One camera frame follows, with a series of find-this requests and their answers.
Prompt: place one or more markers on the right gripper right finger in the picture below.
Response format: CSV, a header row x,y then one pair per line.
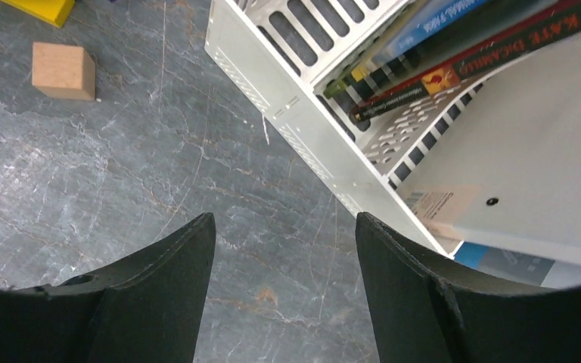
x,y
425,307

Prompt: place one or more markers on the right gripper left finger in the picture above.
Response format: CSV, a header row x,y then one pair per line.
x,y
145,307

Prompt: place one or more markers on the blue plastic folder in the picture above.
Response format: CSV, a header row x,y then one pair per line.
x,y
519,267

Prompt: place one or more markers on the white paper box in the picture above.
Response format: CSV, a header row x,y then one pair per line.
x,y
507,172

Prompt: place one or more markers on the Animal Farm book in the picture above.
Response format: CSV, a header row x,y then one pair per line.
x,y
396,49

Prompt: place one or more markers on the brown small book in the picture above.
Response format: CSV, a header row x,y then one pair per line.
x,y
558,21

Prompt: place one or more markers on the wooden cube block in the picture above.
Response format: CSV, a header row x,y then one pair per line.
x,y
63,71

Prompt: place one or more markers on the white file organizer rack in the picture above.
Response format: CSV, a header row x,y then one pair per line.
x,y
281,61

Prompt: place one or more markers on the yellow eraser block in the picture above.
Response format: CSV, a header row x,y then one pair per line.
x,y
54,12

